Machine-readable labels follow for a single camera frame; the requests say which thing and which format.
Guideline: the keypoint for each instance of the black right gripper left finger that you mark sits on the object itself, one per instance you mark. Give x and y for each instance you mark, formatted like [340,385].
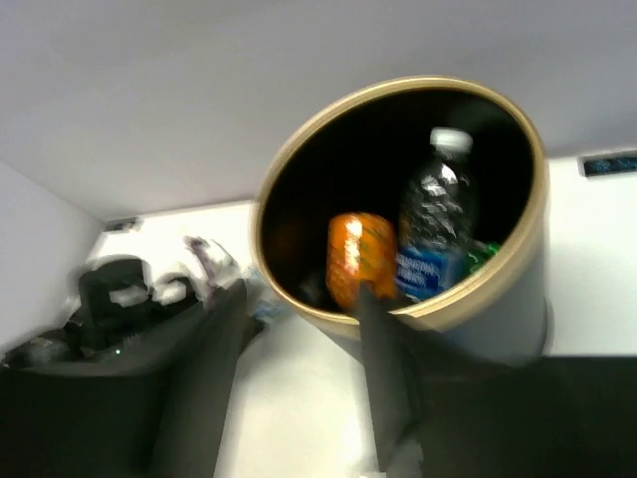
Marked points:
[157,409]

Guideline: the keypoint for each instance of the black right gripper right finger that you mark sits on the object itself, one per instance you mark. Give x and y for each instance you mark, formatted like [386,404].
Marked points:
[437,411]

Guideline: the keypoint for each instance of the green plastic soda bottle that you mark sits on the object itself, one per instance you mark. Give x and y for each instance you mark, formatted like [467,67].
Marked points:
[480,253]

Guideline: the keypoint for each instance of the clear bottle blue label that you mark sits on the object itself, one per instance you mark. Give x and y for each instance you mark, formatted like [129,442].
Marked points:
[437,218]

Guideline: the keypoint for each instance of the orange plastic bottle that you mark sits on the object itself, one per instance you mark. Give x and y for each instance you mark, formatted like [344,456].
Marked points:
[361,248]

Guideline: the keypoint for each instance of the small bottle green-blue label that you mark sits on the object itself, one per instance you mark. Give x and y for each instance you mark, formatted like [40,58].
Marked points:
[263,303]

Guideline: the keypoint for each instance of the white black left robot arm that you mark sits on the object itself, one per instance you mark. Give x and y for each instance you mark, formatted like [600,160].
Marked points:
[118,301]

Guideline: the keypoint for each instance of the dark blue gold-rimmed bin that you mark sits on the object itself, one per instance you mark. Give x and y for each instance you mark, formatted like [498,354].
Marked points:
[356,156]

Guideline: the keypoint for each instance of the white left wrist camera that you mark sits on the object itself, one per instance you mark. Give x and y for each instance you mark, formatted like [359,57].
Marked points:
[203,268]

